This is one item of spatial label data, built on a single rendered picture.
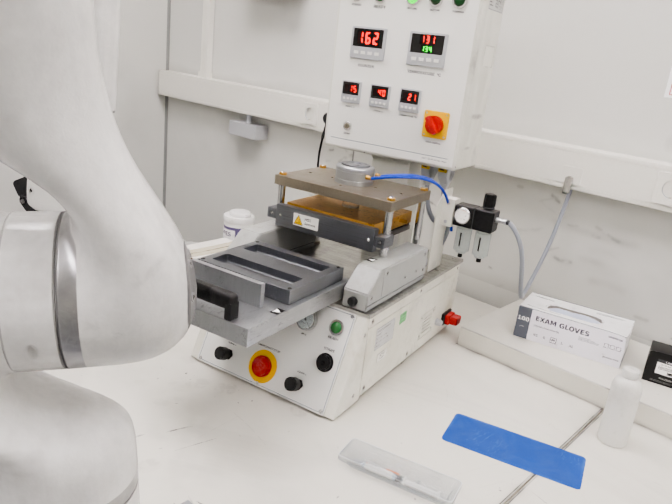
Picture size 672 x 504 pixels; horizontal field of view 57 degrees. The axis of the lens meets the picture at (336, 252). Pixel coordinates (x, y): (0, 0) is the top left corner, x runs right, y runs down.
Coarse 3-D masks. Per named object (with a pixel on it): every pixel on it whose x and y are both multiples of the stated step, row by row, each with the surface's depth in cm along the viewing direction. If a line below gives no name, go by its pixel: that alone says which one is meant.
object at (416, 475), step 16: (352, 448) 97; (368, 448) 97; (368, 464) 94; (384, 464) 94; (400, 464) 94; (416, 464) 95; (400, 480) 91; (416, 480) 91; (432, 480) 92; (448, 480) 92; (448, 496) 89
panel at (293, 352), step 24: (336, 312) 111; (216, 336) 121; (288, 336) 114; (312, 336) 112; (336, 336) 110; (216, 360) 120; (240, 360) 117; (288, 360) 113; (312, 360) 111; (336, 360) 109; (264, 384) 114; (312, 384) 110; (312, 408) 109
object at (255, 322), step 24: (240, 288) 97; (264, 288) 95; (336, 288) 108; (216, 312) 92; (240, 312) 93; (264, 312) 94; (288, 312) 96; (312, 312) 103; (240, 336) 89; (264, 336) 92
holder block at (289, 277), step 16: (208, 256) 108; (224, 256) 110; (240, 256) 110; (256, 256) 111; (272, 256) 116; (288, 256) 115; (304, 256) 114; (240, 272) 103; (256, 272) 108; (272, 272) 106; (288, 272) 105; (304, 272) 106; (320, 272) 107; (336, 272) 109; (272, 288) 99; (288, 288) 98; (304, 288) 101; (320, 288) 105; (288, 304) 98
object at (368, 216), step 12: (300, 204) 125; (312, 204) 126; (324, 204) 127; (336, 204) 128; (348, 204) 126; (336, 216) 120; (348, 216) 120; (360, 216) 121; (372, 216) 122; (396, 216) 124; (408, 216) 129; (396, 228) 126; (408, 228) 131
